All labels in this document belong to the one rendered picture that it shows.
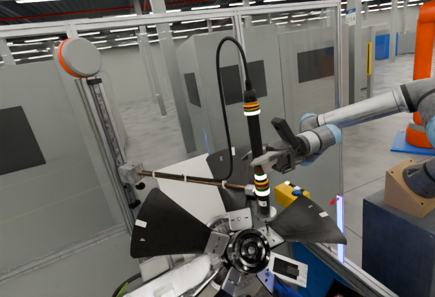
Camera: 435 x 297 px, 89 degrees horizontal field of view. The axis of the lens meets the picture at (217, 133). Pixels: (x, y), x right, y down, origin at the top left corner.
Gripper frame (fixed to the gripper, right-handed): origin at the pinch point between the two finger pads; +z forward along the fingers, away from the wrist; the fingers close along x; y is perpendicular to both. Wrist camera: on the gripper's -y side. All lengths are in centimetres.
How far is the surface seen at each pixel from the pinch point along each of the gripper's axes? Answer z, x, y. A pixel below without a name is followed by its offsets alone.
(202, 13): -25, 71, -55
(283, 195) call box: -34, 29, 42
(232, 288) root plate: 14.5, -4.2, 36.6
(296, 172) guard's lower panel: -81, 70, 62
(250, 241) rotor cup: 5.6, -3.8, 24.0
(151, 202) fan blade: 28.9, 11.5, 8.5
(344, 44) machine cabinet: -402, 265, -26
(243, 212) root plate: 2.0, 5.2, 21.0
